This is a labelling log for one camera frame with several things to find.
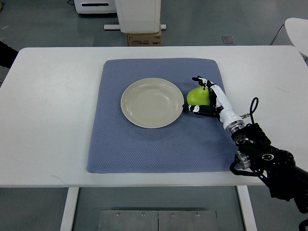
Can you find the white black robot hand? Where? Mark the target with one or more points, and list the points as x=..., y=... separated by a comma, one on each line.
x=219, y=107

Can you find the green pear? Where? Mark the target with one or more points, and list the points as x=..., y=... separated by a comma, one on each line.
x=198, y=96

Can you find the small grey floor plate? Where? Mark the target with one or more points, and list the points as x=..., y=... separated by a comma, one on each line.
x=228, y=40

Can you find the beige round plate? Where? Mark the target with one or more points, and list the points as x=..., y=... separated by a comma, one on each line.
x=152, y=103

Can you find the blue textured cloth mat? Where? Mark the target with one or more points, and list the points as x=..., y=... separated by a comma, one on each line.
x=192, y=143

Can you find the brown cardboard box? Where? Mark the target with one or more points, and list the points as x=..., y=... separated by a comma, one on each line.
x=144, y=39

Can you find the white right table leg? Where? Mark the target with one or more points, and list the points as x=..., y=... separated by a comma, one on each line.
x=246, y=208

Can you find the white table leg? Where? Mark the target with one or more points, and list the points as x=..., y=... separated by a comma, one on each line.
x=69, y=209
x=246, y=208

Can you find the white round chair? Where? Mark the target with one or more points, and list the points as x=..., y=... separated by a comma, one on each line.
x=297, y=31

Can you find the white cabinet on stand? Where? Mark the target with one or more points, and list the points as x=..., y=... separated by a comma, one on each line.
x=137, y=16

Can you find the white appliance with slot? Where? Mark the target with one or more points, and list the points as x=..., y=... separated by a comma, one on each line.
x=94, y=6

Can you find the white left table leg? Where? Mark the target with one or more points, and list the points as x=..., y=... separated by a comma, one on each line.
x=69, y=209

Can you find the dark object at left edge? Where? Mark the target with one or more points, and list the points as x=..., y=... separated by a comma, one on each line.
x=7, y=55

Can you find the metal base plate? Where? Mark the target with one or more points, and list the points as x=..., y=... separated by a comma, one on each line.
x=162, y=220

